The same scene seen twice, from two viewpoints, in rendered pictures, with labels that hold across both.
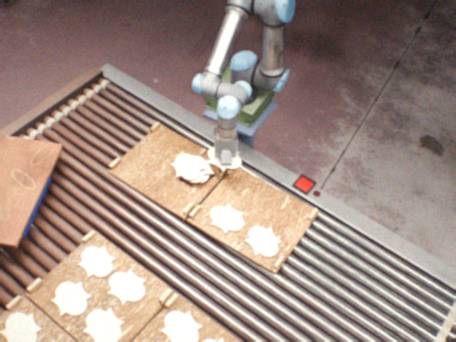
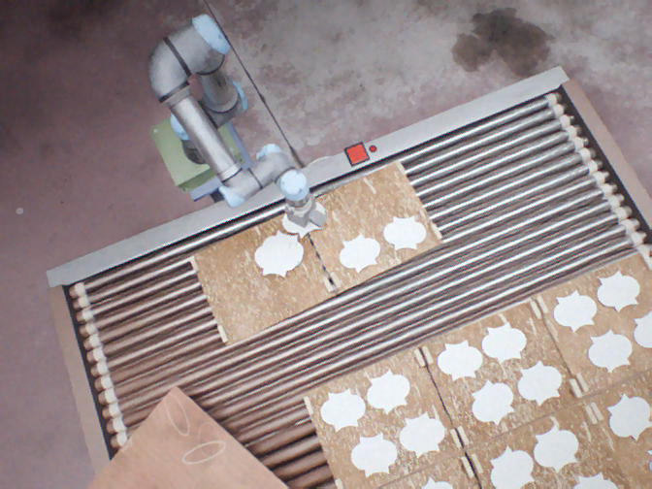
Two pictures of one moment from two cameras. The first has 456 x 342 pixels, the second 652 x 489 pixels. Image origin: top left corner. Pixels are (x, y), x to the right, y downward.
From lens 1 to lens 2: 1.04 m
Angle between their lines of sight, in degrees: 30
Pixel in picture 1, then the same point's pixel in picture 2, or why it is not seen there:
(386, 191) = (316, 65)
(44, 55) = not seen: outside the picture
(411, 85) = not seen: outside the picture
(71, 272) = (342, 441)
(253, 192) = (341, 209)
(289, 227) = (401, 199)
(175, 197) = (304, 289)
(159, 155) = (237, 278)
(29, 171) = (195, 440)
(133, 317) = (424, 401)
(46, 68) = not seen: outside the picture
